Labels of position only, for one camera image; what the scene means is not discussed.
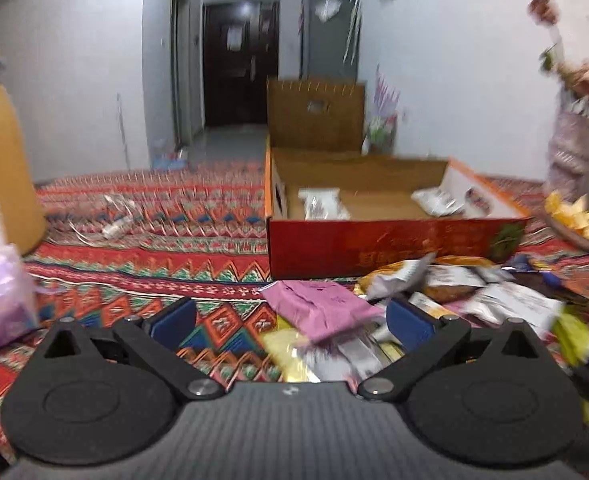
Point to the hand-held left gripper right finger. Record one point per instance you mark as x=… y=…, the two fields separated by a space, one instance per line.
x=408 y=324

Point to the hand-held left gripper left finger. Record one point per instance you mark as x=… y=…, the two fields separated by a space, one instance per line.
x=174 y=322

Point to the red cardboard box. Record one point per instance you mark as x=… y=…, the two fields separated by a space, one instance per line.
x=374 y=250

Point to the pink snack packet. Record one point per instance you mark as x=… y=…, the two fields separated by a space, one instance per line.
x=319 y=305

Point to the pile of assorted snack packets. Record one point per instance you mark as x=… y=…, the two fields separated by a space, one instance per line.
x=499 y=302

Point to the bowl of yellow snacks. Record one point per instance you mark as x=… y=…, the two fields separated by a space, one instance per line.
x=584 y=220

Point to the colourful patterned tablecloth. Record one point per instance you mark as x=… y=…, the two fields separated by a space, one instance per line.
x=149 y=260

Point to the white snack packet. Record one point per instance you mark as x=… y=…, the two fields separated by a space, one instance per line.
x=322 y=204
x=437 y=202

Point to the blue floor clutter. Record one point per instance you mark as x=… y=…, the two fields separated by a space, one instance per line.
x=169 y=160

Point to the wooden bowl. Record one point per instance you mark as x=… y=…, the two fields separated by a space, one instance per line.
x=569 y=237

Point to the lavender bouquet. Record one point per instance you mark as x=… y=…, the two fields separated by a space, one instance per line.
x=384 y=105

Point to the patterned flower vase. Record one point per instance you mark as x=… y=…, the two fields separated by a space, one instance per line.
x=569 y=155

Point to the dark wooden door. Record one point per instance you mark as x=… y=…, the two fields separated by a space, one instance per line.
x=239 y=85

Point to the grey refrigerator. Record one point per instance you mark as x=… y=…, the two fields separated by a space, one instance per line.
x=324 y=50

